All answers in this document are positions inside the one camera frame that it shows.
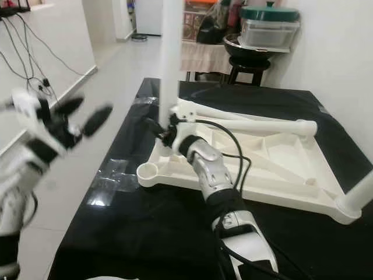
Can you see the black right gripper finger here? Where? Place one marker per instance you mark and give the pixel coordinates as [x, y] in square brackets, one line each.
[154, 128]

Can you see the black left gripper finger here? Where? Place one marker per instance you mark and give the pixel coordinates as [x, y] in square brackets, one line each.
[70, 106]
[98, 121]

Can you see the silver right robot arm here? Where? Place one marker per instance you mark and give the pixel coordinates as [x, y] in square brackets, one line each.
[215, 175]

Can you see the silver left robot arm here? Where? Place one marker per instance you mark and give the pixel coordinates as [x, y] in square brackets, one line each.
[17, 186]

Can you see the black plug adapter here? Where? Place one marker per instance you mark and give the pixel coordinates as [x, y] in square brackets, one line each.
[44, 83]

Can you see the clear tape patch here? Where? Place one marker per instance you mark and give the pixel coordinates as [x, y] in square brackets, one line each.
[108, 184]

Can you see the beige table cover cloth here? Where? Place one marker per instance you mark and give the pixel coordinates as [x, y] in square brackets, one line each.
[204, 58]

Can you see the black round floor mat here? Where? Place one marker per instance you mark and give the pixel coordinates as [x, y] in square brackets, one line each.
[139, 37]

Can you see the white cabinet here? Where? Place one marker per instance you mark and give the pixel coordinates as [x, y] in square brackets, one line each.
[148, 16]

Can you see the black tablecloth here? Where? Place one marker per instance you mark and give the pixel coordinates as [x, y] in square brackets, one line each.
[140, 245]

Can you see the orange lidded storage box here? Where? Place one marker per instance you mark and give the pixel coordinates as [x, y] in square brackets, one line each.
[193, 20]

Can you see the white plastic table top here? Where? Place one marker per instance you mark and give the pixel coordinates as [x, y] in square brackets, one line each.
[285, 169]

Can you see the clear plastic container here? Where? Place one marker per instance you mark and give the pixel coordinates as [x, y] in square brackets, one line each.
[268, 35]

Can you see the green pot lid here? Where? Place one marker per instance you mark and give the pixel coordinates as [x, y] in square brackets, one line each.
[268, 13]

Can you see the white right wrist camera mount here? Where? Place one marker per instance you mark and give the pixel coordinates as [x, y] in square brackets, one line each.
[186, 114]

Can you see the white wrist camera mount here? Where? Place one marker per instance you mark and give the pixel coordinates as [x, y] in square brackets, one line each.
[186, 114]
[26, 105]

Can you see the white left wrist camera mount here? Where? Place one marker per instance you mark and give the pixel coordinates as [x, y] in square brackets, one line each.
[26, 105]

